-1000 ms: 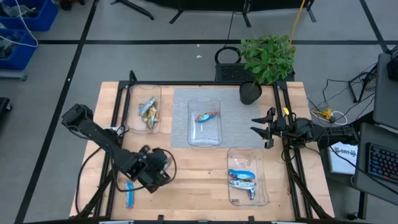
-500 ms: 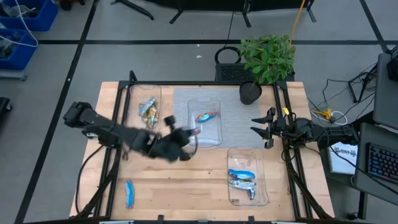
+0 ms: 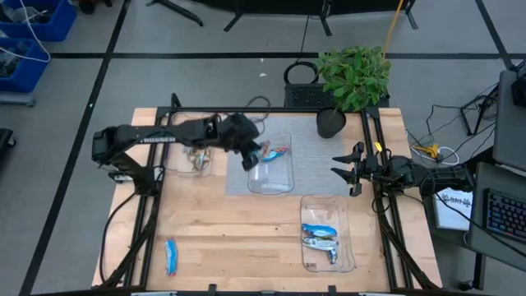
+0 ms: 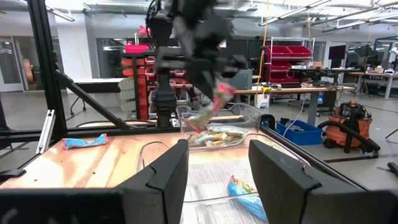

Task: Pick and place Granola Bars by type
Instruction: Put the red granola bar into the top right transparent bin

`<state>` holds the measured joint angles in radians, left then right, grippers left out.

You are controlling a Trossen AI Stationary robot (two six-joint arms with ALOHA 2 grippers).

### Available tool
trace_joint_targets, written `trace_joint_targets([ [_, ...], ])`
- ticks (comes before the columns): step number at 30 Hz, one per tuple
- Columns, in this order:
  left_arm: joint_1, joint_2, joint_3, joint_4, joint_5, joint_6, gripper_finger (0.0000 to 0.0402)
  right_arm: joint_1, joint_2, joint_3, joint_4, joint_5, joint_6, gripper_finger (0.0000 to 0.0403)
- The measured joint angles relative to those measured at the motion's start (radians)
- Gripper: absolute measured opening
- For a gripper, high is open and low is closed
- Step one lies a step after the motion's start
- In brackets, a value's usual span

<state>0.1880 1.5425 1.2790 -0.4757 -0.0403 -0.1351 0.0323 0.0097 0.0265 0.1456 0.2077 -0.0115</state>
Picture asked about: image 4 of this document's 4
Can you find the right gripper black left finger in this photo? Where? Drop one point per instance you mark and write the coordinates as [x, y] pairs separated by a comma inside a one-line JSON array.
[[155, 193]]

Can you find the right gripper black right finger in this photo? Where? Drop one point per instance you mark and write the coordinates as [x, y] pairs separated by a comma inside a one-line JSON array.
[[289, 193]]

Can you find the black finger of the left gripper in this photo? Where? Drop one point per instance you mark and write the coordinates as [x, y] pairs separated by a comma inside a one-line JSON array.
[[222, 80], [204, 84]]

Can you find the orange green granola bar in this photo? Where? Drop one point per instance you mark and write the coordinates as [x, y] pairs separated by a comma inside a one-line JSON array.
[[228, 130]]

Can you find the blue silver granola bar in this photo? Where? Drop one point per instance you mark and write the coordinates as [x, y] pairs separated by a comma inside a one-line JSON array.
[[202, 137]]

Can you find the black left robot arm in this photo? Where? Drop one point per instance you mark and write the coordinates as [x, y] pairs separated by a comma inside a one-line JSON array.
[[164, 87]]

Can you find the grey metal box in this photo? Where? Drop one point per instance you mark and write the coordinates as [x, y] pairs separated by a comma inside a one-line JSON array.
[[242, 80]]

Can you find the clear plastic bin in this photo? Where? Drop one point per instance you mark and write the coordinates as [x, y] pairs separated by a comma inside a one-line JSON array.
[[248, 115], [217, 174]]

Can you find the white bucket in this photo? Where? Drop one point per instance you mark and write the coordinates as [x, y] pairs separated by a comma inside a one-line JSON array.
[[262, 100]]

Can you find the blue storage bin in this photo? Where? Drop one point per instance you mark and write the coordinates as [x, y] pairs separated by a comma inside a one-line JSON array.
[[298, 133]]

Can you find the parts shelf orange drawers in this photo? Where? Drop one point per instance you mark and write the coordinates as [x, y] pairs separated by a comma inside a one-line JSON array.
[[140, 84]]

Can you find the red bin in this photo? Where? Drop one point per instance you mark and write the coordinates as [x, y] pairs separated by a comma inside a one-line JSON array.
[[136, 48]]

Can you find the wooden workbench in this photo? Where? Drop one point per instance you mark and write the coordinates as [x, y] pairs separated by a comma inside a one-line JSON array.
[[295, 90]]

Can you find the orange shop vacuum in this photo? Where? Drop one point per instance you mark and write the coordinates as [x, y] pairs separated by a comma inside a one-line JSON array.
[[349, 127]]

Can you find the white top bench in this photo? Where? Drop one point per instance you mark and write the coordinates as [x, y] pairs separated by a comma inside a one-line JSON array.
[[99, 82]]

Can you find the light wooden table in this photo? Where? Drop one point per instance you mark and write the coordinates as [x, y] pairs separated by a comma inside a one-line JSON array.
[[373, 75]]

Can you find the silver aluminium bracket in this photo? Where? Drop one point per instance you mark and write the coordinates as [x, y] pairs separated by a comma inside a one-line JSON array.
[[46, 130]]

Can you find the black aluminium table frame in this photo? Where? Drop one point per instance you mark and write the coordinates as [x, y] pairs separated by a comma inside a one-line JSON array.
[[46, 62]]

